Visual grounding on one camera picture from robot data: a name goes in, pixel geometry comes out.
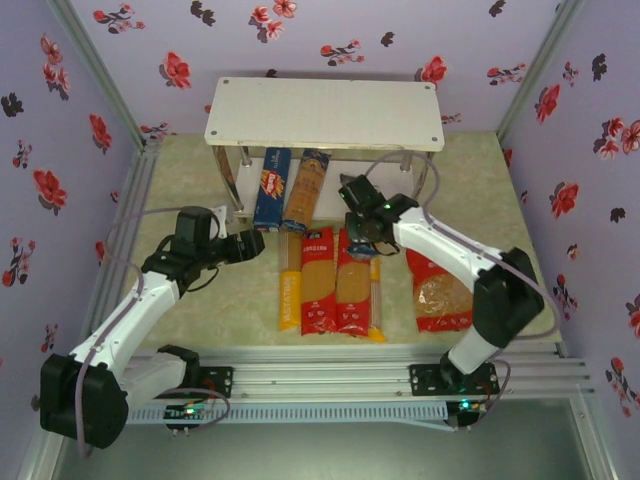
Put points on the wide red macaroni bag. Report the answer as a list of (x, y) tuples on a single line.
[(440, 300)]

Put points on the right circuit board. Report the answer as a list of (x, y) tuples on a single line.
[(470, 407)]

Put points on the aluminium base frame rails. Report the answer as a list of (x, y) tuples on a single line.
[(320, 372)]

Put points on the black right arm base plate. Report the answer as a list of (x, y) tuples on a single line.
[(425, 382)]

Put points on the blue and tan pasta box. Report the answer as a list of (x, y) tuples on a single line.
[(306, 195)]

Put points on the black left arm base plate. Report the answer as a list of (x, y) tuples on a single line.
[(217, 382)]

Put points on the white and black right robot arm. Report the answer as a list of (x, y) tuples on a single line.
[(450, 240)]

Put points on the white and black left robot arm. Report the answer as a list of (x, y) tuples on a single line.
[(110, 340)]

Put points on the aluminium corner post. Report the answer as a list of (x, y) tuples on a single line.
[(540, 70), (95, 65)]

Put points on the aluminium side frame rail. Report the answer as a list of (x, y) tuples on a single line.
[(140, 175)]

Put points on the blue Barilla spaghetti box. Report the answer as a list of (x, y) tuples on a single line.
[(272, 190)]

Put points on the white two-tier shelf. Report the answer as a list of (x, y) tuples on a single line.
[(325, 110)]

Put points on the red spaghetti bag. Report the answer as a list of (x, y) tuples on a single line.
[(318, 285), (353, 295)]

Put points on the left circuit board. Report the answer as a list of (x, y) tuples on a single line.
[(187, 413)]

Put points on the circuit board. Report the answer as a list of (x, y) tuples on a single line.
[(470, 407), (187, 413)]

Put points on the yellow spaghetti bag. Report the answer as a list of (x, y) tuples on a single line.
[(290, 300), (377, 310)]

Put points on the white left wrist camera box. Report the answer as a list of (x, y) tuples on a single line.
[(219, 220)]

